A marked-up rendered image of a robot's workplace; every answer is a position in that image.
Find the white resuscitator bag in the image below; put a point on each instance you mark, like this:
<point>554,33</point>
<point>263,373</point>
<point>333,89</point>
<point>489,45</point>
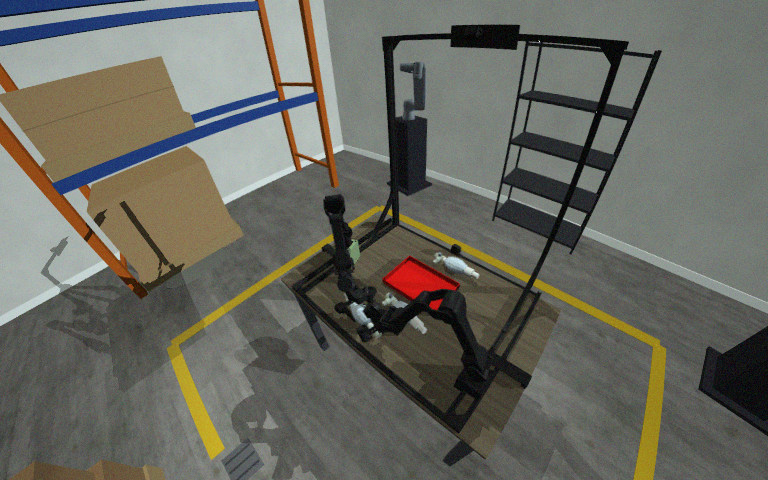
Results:
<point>361,318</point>

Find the red tray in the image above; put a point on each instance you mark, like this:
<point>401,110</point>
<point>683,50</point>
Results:
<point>413,276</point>

